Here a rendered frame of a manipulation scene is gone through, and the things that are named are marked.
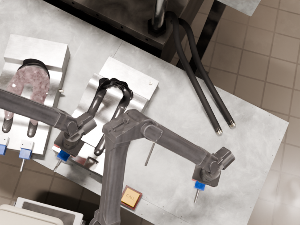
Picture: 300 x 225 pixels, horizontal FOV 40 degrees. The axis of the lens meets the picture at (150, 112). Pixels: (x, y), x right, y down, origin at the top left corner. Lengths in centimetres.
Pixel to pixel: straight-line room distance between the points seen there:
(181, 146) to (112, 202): 27
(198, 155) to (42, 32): 105
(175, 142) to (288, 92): 182
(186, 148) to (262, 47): 185
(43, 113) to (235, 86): 178
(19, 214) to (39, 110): 32
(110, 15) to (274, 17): 150
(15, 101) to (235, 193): 105
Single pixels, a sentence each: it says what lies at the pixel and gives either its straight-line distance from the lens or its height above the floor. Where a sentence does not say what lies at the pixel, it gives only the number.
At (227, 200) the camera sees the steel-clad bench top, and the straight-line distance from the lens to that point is 186.
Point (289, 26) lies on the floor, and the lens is 322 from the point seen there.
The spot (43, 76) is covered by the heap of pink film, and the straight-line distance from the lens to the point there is 186.
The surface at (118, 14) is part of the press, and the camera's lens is 209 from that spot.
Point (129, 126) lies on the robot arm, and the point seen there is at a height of 151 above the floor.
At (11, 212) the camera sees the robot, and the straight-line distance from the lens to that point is 132.
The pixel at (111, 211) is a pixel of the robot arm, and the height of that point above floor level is 133.
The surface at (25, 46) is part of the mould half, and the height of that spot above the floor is 91.
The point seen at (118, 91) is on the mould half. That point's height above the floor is 93.
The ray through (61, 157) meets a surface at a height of 97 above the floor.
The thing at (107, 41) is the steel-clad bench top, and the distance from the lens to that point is 201.
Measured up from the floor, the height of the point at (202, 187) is 95.
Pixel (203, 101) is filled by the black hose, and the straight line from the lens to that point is 186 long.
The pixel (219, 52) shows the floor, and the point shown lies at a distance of 296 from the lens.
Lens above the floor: 259
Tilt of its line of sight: 72 degrees down
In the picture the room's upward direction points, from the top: 14 degrees clockwise
